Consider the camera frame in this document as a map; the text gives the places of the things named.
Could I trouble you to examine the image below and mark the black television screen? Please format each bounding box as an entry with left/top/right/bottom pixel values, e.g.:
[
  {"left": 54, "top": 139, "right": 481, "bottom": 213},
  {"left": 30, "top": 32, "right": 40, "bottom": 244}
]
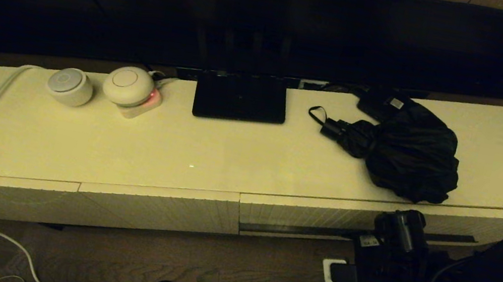
[{"left": 0, "top": 0, "right": 503, "bottom": 143}]

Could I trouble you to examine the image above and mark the white tv cabinet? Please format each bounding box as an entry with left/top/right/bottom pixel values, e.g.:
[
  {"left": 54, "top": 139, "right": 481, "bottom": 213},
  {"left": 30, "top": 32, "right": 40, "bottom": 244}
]
[{"left": 0, "top": 21, "right": 503, "bottom": 282}]

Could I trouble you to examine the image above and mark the white round dome device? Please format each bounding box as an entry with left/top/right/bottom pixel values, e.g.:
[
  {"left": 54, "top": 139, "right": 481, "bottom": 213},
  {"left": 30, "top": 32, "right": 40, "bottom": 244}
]
[{"left": 100, "top": 62, "right": 158, "bottom": 111}]

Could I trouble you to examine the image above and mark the white power strip red light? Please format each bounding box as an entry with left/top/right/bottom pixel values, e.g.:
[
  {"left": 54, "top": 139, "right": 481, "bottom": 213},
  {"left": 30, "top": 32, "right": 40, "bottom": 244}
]
[{"left": 115, "top": 68, "right": 178, "bottom": 126}]

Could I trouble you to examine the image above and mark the black television base plate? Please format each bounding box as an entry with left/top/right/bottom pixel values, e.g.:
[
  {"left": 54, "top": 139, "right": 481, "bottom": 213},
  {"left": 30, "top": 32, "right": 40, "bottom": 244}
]
[{"left": 191, "top": 65, "right": 292, "bottom": 131}]

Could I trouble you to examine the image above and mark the black umbrella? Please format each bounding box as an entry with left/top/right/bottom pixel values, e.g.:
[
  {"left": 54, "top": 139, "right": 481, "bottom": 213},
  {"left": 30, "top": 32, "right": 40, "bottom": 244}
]
[{"left": 296, "top": 86, "right": 470, "bottom": 210}]

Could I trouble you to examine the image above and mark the white ribbed cabinet drawer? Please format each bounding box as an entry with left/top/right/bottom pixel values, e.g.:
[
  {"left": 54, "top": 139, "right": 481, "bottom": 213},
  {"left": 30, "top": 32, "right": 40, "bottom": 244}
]
[{"left": 234, "top": 163, "right": 503, "bottom": 279}]

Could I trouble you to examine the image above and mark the white speaker with grey top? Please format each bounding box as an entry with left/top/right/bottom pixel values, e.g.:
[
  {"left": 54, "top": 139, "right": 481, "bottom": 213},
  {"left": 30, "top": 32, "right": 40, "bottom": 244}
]
[{"left": 43, "top": 64, "right": 96, "bottom": 110}]

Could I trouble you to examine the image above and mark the small black set-top box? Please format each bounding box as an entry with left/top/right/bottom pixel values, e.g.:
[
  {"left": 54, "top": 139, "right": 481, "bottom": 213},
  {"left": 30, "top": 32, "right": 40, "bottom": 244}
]
[{"left": 354, "top": 84, "right": 416, "bottom": 127}]

